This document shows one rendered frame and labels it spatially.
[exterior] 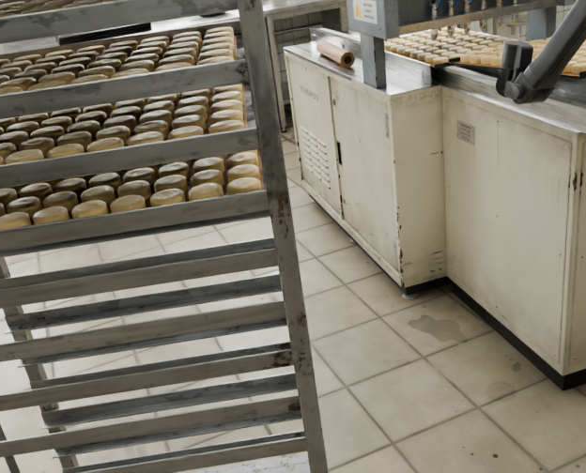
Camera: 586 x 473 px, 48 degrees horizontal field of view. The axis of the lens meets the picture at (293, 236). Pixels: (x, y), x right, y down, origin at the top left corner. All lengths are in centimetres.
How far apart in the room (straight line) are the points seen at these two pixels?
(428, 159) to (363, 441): 100
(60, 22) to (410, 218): 177
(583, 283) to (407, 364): 66
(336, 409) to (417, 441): 28
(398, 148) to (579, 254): 74
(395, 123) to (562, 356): 91
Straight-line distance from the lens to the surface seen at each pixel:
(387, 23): 221
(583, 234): 191
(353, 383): 223
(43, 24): 88
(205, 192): 95
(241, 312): 99
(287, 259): 92
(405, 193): 239
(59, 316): 153
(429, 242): 251
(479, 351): 236
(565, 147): 182
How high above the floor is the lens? 139
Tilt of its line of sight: 25 degrees down
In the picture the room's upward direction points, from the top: 8 degrees counter-clockwise
